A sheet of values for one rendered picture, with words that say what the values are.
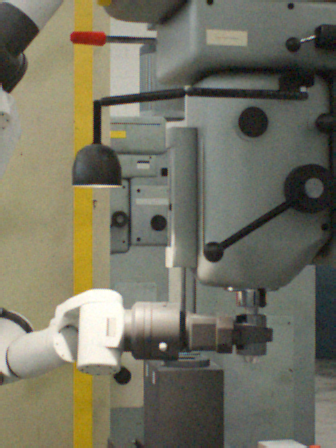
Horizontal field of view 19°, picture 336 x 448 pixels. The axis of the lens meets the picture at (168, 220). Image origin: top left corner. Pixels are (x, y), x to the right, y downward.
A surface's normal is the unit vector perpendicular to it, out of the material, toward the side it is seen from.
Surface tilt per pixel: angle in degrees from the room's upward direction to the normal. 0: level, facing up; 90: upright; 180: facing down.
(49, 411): 90
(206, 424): 90
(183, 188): 90
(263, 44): 90
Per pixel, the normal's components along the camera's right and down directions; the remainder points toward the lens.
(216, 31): 0.23, -0.01
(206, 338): 0.00, -0.01
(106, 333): 0.01, -0.40
